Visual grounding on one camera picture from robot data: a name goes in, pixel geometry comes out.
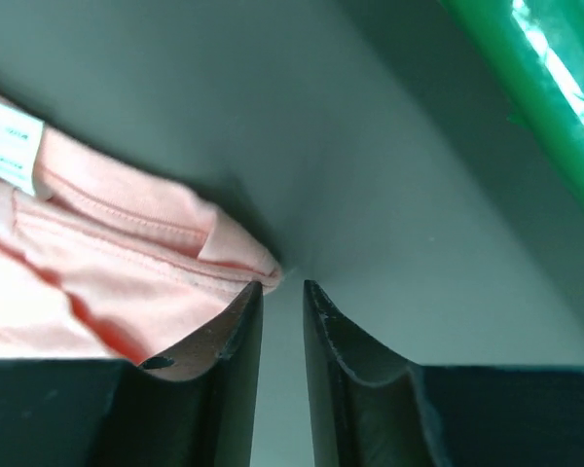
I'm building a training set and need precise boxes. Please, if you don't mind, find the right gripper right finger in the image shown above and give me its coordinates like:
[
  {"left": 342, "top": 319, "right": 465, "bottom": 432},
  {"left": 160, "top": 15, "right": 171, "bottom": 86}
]
[{"left": 303, "top": 280, "right": 584, "bottom": 466}]

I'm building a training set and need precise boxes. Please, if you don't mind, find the green plastic bin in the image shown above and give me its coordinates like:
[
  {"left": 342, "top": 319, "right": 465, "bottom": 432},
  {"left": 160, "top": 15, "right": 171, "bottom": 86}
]
[{"left": 442, "top": 0, "right": 584, "bottom": 207}]

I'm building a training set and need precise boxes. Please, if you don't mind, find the salmon pink t shirt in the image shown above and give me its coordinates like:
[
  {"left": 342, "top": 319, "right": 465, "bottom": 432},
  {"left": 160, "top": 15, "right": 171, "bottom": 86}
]
[{"left": 0, "top": 96, "right": 282, "bottom": 377}]

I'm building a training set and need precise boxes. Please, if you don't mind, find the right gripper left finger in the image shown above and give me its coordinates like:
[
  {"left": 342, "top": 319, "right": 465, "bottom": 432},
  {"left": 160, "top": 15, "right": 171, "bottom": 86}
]
[{"left": 0, "top": 282, "right": 263, "bottom": 466}]

